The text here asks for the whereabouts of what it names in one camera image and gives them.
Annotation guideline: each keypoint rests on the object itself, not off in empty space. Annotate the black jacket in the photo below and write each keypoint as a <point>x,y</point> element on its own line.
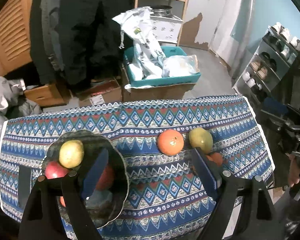
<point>37,42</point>

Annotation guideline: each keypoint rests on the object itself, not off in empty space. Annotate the red apple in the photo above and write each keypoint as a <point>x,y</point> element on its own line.
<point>105,177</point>
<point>55,170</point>

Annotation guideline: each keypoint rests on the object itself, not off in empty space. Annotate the black hooded coat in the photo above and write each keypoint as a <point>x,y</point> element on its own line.
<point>95,25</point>

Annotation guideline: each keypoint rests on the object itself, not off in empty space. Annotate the group of shoes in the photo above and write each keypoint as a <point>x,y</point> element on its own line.
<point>262,72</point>

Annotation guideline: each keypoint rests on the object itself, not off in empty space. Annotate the clear plastic bag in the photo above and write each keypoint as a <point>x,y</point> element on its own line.
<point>180,66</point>

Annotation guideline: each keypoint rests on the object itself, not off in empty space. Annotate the grey clothing pile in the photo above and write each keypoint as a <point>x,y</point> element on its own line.
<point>12,100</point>

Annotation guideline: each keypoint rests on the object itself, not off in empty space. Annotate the large cardboard box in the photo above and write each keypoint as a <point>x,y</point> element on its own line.
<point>160,93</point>

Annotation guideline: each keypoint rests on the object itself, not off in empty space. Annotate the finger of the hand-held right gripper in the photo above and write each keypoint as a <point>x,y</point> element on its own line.
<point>277,123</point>
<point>275,105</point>

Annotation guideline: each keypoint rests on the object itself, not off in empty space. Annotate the patterned blue tablecloth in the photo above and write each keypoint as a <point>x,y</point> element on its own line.
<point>152,180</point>

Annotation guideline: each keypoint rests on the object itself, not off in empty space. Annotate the wooden drawer box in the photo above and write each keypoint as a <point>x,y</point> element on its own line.
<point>43,95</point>

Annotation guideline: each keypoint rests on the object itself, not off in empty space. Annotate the wooden louvered wardrobe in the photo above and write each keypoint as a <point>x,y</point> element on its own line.
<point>12,30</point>

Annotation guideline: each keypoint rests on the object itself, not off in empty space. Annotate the grey shoe rack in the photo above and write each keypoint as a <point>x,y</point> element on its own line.
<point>265,50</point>

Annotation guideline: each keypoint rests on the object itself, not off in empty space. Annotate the green glass bowl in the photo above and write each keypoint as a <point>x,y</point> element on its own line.
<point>117,165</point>

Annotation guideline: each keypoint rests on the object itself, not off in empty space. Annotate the small tangerine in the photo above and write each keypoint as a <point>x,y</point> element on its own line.
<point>216,158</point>
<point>63,201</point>

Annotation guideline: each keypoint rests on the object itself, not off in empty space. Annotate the person's right hand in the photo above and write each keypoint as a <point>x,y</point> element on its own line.
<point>295,171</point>

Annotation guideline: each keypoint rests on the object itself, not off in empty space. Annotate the teal plastic basket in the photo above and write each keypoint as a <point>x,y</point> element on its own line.
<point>165,81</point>

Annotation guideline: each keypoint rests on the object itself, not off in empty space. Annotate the wooden shelf rack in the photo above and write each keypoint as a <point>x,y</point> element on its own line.
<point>186,10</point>

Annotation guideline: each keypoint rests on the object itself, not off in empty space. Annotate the large orange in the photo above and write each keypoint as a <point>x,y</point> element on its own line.
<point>170,142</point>

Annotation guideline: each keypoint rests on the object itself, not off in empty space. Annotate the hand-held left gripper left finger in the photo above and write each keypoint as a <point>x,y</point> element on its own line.
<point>95,172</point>

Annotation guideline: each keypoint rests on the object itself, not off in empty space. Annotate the grey jacket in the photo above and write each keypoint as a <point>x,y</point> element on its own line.
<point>51,25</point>

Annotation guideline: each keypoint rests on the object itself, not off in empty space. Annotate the steel pot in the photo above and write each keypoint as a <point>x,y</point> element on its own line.
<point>161,10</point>

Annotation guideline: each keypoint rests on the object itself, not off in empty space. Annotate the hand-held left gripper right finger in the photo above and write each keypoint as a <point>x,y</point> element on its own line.
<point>205,172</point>

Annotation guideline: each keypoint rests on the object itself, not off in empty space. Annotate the white perforated basket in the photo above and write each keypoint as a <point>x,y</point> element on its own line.
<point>166,28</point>

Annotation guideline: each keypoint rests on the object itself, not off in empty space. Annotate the white rice bag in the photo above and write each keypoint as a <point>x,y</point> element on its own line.
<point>142,42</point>

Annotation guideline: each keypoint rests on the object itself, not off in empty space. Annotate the white door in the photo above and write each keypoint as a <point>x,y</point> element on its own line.
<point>230,20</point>

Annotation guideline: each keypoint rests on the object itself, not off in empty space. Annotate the cardboard box with red contents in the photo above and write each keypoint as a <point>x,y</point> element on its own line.
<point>102,92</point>

